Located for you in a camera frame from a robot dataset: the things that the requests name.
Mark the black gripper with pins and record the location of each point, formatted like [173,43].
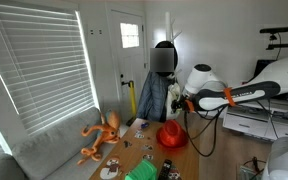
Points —
[178,104]

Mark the orange sequin hat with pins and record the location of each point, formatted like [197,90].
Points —
[170,133]

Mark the black hat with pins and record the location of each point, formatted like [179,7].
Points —
[165,44]

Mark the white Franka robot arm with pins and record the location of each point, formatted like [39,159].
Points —
[267,80]

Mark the white wooden coat rack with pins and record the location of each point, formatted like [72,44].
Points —
[168,26]

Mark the beige tote bag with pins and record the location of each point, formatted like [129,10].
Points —
[174,90]

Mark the dark grey jacket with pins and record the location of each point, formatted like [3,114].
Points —
[152,96]

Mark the small blue toy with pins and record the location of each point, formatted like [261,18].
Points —
[144,125]

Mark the small white sticker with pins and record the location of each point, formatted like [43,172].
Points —
[139,134]

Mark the white door with window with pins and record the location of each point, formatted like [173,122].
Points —
[130,66]

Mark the small dark sticker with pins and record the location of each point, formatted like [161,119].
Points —
[127,144]

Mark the black remote control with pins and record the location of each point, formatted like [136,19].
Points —
[165,168]

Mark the white TV stand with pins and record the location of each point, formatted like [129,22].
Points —
[244,123]

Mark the red teal christmas sticker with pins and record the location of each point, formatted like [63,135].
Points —
[174,173]

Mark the orange octopus plush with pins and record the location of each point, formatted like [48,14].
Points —
[107,131]

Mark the black television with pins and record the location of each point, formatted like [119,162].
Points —
[260,68]

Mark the snowman sticker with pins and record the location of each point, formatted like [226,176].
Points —
[110,168]

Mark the grey sofa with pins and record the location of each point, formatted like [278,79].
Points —
[50,146]

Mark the wide white window blind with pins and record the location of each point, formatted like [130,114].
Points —
[40,66]

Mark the wall light switch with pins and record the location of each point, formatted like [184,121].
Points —
[91,31]
[100,31]

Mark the black camera on boom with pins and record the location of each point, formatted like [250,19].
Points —
[274,30]

